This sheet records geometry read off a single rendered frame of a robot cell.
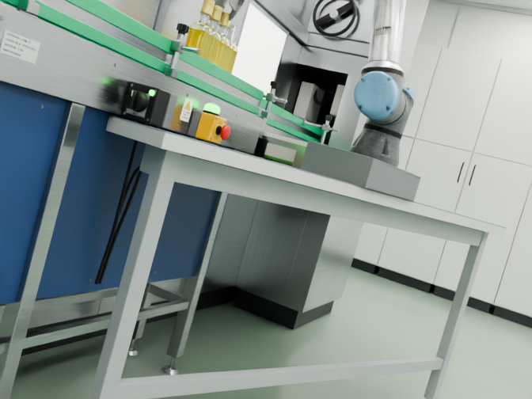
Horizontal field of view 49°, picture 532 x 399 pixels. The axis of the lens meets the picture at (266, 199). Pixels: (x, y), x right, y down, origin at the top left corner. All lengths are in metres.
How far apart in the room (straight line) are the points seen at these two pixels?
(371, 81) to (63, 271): 0.90
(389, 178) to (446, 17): 4.64
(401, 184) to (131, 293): 0.85
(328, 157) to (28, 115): 0.85
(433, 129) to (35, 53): 4.65
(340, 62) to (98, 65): 1.76
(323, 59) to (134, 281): 1.87
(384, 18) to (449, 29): 4.51
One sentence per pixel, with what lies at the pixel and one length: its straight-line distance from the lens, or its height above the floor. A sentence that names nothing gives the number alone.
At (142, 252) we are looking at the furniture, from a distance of 1.25.
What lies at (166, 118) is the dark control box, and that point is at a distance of 1.36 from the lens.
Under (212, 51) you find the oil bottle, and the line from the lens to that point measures 1.87.
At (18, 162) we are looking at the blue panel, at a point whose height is 0.62.
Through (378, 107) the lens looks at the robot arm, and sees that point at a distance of 1.60.
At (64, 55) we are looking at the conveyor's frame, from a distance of 1.20.
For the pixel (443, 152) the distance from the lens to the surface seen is 5.48.
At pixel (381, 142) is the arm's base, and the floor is 0.89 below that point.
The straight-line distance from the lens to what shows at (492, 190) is 5.42.
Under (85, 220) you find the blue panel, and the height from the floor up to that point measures 0.51.
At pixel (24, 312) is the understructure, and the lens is 1.33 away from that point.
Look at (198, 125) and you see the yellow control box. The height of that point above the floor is 0.79.
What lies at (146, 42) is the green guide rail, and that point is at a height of 0.93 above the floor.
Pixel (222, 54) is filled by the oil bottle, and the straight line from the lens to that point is 1.92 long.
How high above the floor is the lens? 0.75
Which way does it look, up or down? 4 degrees down
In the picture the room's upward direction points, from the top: 16 degrees clockwise
